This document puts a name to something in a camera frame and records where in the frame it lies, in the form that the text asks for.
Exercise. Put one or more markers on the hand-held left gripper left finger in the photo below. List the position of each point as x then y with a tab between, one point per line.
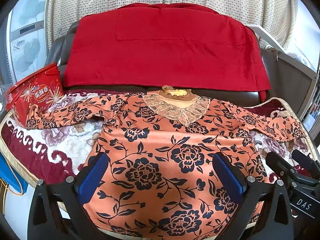
96	172

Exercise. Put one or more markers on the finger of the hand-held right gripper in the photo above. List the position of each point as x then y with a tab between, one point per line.
306	162
280	166

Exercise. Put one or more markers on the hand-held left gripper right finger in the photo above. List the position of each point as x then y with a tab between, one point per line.
227	172

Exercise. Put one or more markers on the orange floral top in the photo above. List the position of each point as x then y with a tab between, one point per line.
155	155

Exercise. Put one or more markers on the maroon white floral blanket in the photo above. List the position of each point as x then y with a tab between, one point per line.
62	140

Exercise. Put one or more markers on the blue bag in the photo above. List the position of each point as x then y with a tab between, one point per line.
12	175

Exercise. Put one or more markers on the dark brown leather sofa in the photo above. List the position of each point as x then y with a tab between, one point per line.
282	80

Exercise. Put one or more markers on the red snack box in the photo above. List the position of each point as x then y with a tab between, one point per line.
37	97

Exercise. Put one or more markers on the red fleece blanket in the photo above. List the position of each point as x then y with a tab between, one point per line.
162	50

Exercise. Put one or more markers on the white appliance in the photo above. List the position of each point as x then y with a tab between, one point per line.
27	42

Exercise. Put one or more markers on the white metal frame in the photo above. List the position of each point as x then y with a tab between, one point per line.
262	33

